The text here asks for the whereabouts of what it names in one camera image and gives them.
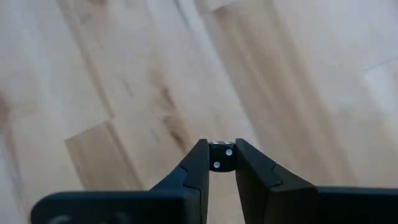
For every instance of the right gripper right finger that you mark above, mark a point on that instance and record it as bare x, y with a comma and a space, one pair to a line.
264, 186

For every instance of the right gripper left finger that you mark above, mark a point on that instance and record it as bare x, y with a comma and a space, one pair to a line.
194, 168

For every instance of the small black die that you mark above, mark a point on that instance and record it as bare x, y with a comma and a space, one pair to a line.
222, 157

